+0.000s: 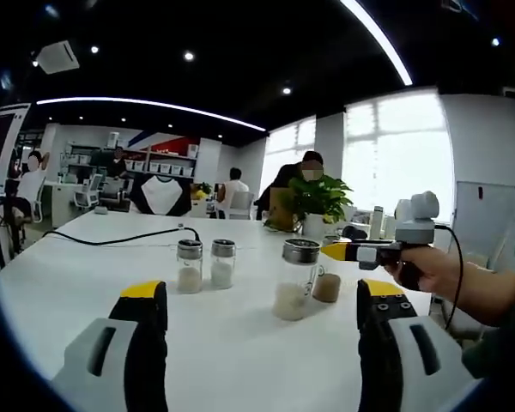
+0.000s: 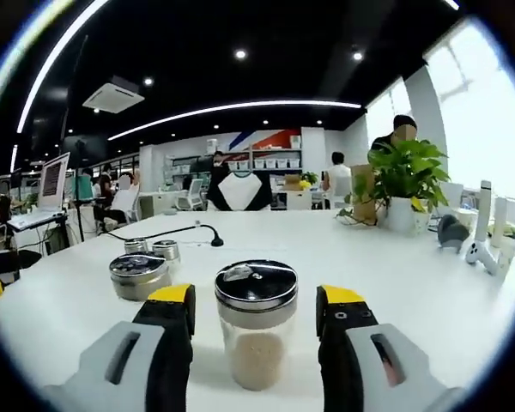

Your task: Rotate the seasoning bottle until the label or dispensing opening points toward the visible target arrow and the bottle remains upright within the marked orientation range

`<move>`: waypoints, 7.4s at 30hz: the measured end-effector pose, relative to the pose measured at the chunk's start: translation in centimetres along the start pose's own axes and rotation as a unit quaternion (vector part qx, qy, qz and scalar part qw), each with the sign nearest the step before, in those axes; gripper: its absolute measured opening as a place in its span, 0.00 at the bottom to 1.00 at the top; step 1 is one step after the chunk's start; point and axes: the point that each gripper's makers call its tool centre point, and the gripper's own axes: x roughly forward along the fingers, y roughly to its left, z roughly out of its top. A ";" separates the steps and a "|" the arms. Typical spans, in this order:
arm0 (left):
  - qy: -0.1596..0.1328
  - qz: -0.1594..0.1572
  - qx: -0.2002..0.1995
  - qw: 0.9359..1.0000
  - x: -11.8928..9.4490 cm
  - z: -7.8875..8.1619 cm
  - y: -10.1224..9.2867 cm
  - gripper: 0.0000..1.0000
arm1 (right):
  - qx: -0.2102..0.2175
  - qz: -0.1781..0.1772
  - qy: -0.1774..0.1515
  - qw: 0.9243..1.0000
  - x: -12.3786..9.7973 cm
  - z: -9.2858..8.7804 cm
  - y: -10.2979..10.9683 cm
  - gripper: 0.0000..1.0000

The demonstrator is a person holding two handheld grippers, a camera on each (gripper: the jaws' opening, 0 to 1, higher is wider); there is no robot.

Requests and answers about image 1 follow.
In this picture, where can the group of ceiling spotlights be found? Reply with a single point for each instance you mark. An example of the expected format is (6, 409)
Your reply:
(189, 56)

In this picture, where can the white office chair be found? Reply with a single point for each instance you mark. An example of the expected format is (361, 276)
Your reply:
(92, 182)

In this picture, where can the tall seasoning bottle brown contents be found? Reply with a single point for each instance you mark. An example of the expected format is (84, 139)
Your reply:
(328, 287)

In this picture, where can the person's green shirt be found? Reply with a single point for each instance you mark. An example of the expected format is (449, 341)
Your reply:
(506, 347)

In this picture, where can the brown paper bag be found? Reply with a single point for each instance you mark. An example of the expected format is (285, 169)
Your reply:
(279, 206)

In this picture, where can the small seasoning bottle white contents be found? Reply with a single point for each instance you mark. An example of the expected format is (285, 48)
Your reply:
(222, 274)

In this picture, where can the computer monitor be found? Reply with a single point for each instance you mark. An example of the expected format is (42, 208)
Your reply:
(0, 137)

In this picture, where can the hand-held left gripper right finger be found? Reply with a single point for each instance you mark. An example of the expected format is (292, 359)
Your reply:
(379, 356)

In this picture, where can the person's right hand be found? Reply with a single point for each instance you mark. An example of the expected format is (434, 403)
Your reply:
(442, 270)

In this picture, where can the green plant in white pot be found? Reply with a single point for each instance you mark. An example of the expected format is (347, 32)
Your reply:
(322, 193)

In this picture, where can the curved ceiling light strip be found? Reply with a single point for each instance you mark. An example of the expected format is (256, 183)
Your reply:
(382, 38)
(154, 104)

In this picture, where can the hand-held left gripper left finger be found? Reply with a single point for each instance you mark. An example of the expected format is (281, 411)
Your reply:
(141, 352)

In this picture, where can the row of white storage boxes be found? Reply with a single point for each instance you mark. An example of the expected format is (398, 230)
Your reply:
(163, 167)

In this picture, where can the ceiling air conditioner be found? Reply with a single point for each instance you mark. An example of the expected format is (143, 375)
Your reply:
(58, 57)

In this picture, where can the small seasoning bottle beige contents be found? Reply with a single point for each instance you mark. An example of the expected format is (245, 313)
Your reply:
(189, 279)

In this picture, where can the bright window with blinds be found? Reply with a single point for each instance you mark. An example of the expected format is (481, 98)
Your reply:
(292, 146)
(399, 154)

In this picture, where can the black and white raglan shirt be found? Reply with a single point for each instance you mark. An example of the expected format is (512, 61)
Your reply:
(161, 193)

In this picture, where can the tall seasoning bottle cream contents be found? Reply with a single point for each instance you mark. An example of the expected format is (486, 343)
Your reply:
(292, 300)

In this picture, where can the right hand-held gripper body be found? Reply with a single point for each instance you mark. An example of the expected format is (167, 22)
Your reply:
(414, 232)

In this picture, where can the grey storage shelf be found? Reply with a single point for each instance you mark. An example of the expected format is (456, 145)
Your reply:
(86, 159)

